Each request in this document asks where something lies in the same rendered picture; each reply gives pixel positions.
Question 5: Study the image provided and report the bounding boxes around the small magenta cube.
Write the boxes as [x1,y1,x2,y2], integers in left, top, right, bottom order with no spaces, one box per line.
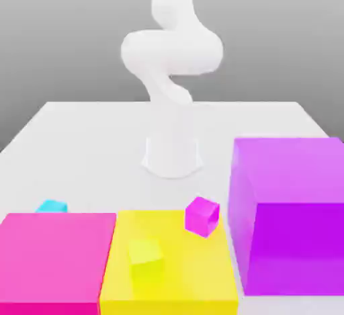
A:
[184,195,220,238]

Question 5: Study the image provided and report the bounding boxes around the small yellow cube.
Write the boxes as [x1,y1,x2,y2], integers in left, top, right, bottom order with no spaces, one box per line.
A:
[127,238,164,286]

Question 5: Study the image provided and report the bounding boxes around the small cyan cube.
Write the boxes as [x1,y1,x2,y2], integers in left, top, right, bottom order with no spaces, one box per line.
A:
[35,199,69,214]

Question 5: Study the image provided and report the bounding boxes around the large yellow box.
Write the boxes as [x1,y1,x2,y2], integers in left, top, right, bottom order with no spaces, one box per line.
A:
[98,209,239,315]

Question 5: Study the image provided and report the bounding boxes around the large purple box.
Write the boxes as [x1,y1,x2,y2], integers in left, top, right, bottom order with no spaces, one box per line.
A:
[227,136,344,296]

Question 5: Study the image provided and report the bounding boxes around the large pink box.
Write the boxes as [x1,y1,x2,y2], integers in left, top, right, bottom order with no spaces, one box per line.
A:
[0,212,117,315]

